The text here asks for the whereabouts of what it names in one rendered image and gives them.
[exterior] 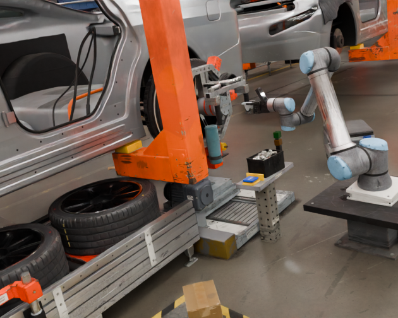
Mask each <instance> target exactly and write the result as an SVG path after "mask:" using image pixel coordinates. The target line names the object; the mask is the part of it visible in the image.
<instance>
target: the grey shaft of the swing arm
mask: <svg viewBox="0 0 398 318"><path fill-rule="evenodd" d="M20 278H21V282H22V284H23V285H28V284H29V283H31V282H32V279H31V276H30V273H29V272H28V271H26V272H23V273H22V274H21V275H20ZM29 306H30V307H29V308H28V309H27V310H25V311H23V315H24V317H25V318H47V317H46V314H45V311H44V309H43V306H42V303H41V301H38V299H36V300H35V301H33V302H32V303H30V304H29Z"/></svg>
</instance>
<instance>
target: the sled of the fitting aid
mask: <svg viewBox="0 0 398 318"><path fill-rule="evenodd" d="M236 184H237V183H233V182H232V184H231V185H230V186H228V187H226V188H225V189H224V190H222V191H220V192H219V193H218V194H216V195H215V196H214V201H213V202H212V203H211V204H209V205H208V208H207V209H205V217H206V216H208V215H209V214H210V213H212V212H213V211H215V210H216V209H217V208H219V207H221V206H222V205H223V204H225V203H226V202H228V201H229V200H230V199H232V198H233V197H234V196H236V195H237V194H239V193H240V192H241V191H240V189H237V188H236ZM163 205H164V211H165V212H168V211H169V210H171V208H169V207H171V202H170V201H166V202H165V203H163Z"/></svg>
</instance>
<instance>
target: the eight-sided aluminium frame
mask: <svg viewBox="0 0 398 318"><path fill-rule="evenodd" d="M214 67H215V66H214V65H213V64H204V65H202V66H198V67H196V68H192V69H191V71H192V75H193V78H194V76H195V75H198V74H200V73H204V72H205V71H207V72H208V74H209V75H210V77H211V78H212V79H213V80H214V81H218V80H219V77H220V75H221V73H220V72H219V71H218V70H217V69H216V68H214ZM220 95H221V96H227V97H228V98H229V99H230V102H231V97H230V92H229V91H227V92H224V93H221V94H220ZM231 115H232V105H231V109H230V111H229V113H228V114H227V115H222V123H223V125H224V127H223V128H217V129H218V133H219V139H220V140H221V139H222V138H224V136H225V133H226V129H227V126H228V123H229V120H230V118H231ZM203 142H204V147H205V148H206V147H207V141H206V138H205V139H203Z"/></svg>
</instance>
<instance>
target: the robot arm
mask: <svg viewBox="0 0 398 318"><path fill-rule="evenodd" d="M340 65H341V57H340V55H339V53H338V52H337V51H336V50H335V49H333V48H331V47H322V48H320V49H315V50H309V51H308V52H305V53H303V54H302V55H301V57H300V60H299V66H300V69H301V71H302V72H303V73H304V74H307V76H308V78H309V81H310V84H311V88H310V90H309V92H308V95H307V97H306V99H305V102H304V104H303V106H302V107H301V109H300V111H299V112H295V113H293V111H294V109H295V102H294V100H293V99H292V98H269V99H267V97H266V96H265V94H264V92H263V90H262V89H261V87H259V88H257V89H256V90H255V91H256V93H257V95H258V96H259V98H260V100H250V102H243V103H242V105H244V106H245V109H246V110H247V111H249V109H250V108H251V109H252V108H253V113H254V114H261V113H270V112H279V117H280V126H281V129H282V130H283V131H293V130H295V127H296V126H299V125H302V124H306V123H309V122H311V121H313V120H314V118H315V113H314V111H315V109H316V107H317V106H318V108H319V111H320V113H321V116H322V119H323V123H324V125H325V128H326V131H327V134H328V137H329V140H330V144H331V146H332V149H331V151H330V157H329V159H328V160H327V165H328V168H329V170H330V173H331V174H332V175H333V176H334V177H335V178H336V179H338V180H347V179H350V178H353V177H355V176H359V177H358V180H357V185H358V187H359V188H360V189H362V190H365V191H372V192H377V191H384V190H387V189H389V188H390V187H391V186H392V179H391V177H390V175H389V171H388V146H387V142H386V141H384V140H382V139H378V138H366V139H362V140H361V141H360V142H359V147H357V144H356V143H353V142H352V141H351V138H350V135H349V132H348V130H347V126H346V123H345V120H344V117H343V114H342V111H341V108H340V105H339V102H338V99H337V96H336V94H335V90H334V87H333V84H332V81H331V77H332V75H333V73H334V72H336V71H337V70H338V69H339V67H340ZM256 112H258V113H256Z"/></svg>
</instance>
